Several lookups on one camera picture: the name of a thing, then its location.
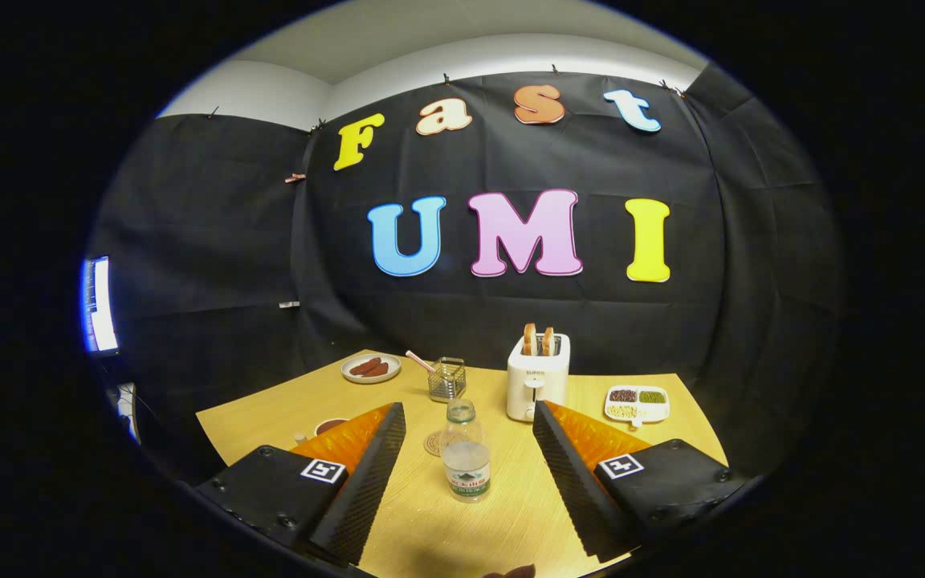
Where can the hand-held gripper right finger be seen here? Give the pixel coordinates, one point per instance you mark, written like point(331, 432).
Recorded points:
point(571, 482)

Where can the clear plastic bottle green label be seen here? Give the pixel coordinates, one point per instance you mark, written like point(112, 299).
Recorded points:
point(466, 466)

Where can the wooden table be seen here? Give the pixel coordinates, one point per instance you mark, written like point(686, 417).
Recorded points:
point(511, 482)

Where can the red sausage piece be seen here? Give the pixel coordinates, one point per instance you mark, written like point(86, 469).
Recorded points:
point(364, 366)
point(378, 371)

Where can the toast slice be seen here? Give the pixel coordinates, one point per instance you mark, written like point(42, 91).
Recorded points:
point(529, 339)
point(548, 341)

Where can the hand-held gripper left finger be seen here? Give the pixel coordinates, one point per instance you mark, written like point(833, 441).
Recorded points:
point(366, 490)

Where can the small round beige plate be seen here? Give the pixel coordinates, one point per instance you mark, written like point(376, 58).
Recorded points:
point(350, 375)

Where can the round wooden coaster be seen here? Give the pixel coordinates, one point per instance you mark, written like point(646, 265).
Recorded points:
point(432, 444)

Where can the lit monitor screen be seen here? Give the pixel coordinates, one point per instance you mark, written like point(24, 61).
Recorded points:
point(101, 305)

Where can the white divided tray with beans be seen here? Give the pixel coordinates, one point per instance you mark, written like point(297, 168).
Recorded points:
point(637, 405)

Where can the white toaster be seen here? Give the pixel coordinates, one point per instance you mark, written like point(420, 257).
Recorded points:
point(536, 385)

